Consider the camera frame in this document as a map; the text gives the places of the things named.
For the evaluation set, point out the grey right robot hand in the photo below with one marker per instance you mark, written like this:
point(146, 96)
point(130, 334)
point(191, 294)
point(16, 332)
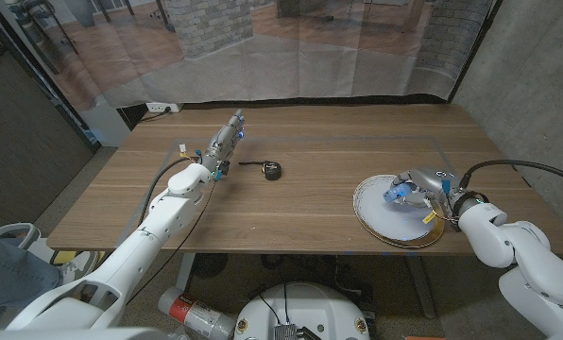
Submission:
point(432, 181)

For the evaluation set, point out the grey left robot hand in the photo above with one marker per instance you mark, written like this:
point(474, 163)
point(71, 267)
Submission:
point(222, 144)

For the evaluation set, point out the blue toy camera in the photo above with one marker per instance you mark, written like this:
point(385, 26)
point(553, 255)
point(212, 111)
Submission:
point(396, 193)

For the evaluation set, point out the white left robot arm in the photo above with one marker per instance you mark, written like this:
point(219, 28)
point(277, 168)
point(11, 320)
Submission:
point(140, 250)

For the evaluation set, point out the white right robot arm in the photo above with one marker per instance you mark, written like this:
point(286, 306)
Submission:
point(536, 264)

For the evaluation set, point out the black measuring tape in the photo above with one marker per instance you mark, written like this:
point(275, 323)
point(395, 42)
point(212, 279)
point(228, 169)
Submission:
point(272, 171)

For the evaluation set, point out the white power strip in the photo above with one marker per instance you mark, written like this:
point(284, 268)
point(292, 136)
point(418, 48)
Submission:
point(158, 107)

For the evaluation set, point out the printed room backdrop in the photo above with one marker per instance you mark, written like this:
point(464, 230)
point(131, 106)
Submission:
point(272, 61)

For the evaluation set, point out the grey table leg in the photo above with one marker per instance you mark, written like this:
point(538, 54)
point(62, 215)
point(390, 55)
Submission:
point(421, 288)

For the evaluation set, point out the black round fan under table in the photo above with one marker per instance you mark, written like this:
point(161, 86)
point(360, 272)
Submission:
point(209, 264)

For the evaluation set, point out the white table leg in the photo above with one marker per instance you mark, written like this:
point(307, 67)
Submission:
point(185, 271)

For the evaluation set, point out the white cylinder with red label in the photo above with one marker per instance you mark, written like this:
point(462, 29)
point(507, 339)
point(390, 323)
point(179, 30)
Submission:
point(194, 312)

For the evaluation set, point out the white robot torso base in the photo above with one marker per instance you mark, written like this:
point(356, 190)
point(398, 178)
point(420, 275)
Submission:
point(305, 311)

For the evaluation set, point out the white and yellow sneaker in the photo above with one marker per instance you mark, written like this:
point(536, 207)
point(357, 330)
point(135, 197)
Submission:
point(78, 265)

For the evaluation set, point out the dark perforated partition panel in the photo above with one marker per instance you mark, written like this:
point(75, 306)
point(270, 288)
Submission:
point(22, 156)

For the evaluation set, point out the white rounded floor object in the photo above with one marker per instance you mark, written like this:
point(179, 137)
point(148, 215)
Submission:
point(14, 232)

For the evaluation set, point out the person leg in jeans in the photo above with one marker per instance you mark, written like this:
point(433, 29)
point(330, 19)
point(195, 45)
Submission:
point(12, 278)

